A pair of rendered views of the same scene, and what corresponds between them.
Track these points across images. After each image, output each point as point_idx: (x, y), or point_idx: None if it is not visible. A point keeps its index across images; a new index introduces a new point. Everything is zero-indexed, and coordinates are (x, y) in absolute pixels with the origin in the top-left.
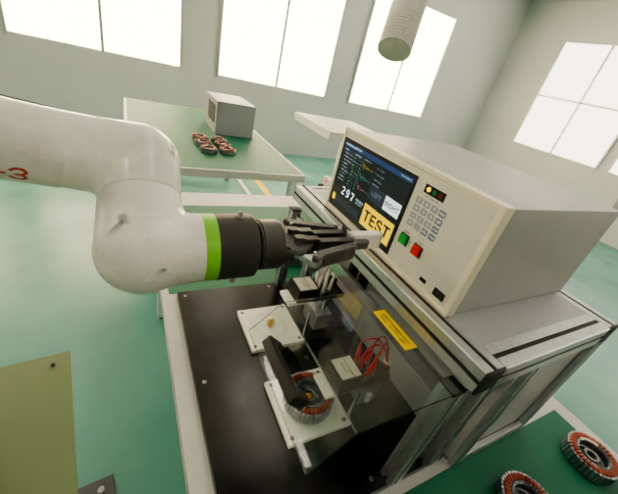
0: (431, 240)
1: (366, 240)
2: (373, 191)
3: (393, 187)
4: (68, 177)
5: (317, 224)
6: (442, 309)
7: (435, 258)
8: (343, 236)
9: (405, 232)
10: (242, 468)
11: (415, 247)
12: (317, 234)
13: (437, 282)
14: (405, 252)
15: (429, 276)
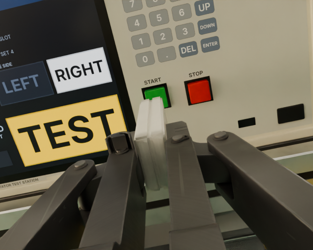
0: (213, 49)
1: (176, 124)
2: (5, 82)
3: (50, 31)
4: None
5: (43, 216)
6: None
7: (243, 69)
8: (138, 164)
9: (150, 85)
10: None
11: (197, 85)
12: (124, 234)
13: (274, 100)
14: (178, 114)
15: (254, 106)
